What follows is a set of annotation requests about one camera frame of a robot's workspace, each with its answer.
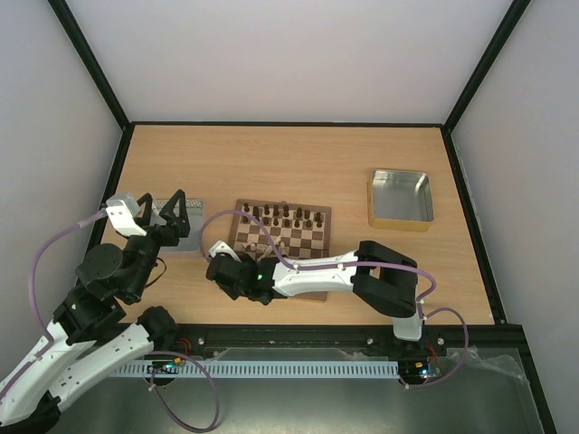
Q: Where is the black aluminium frame rail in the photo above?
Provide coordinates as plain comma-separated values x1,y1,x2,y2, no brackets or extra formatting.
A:
44,321,528,363

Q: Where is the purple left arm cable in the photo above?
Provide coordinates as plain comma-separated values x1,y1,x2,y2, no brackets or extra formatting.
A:
0,210,222,429

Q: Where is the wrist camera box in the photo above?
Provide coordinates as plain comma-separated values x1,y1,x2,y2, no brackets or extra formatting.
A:
105,193,147,238
208,241,241,262

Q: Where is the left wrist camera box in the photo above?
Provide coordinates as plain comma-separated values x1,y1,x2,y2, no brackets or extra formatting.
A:
105,193,147,238

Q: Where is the wooden chess board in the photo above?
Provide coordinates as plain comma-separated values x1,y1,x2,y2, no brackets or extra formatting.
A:
219,199,332,304

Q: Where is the yellow metal tin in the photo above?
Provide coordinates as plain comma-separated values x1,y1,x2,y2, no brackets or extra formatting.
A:
367,169,435,232

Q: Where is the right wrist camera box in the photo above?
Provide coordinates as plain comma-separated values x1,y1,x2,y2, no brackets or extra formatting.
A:
208,241,241,262

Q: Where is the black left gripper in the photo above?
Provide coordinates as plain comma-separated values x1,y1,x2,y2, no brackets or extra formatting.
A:
127,191,193,299

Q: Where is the light blue cable duct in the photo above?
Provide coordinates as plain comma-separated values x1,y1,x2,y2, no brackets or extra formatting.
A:
110,360,399,380

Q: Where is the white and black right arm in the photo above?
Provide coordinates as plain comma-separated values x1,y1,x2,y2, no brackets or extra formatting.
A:
206,241,426,354

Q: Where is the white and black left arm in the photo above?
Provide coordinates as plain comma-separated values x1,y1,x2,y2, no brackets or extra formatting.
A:
1,190,190,433

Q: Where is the silver embossed metal tray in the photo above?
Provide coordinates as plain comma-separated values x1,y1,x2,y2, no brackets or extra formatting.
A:
151,198,204,257

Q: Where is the dark rook chess piece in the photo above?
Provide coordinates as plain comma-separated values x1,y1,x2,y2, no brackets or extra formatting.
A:
242,203,250,223

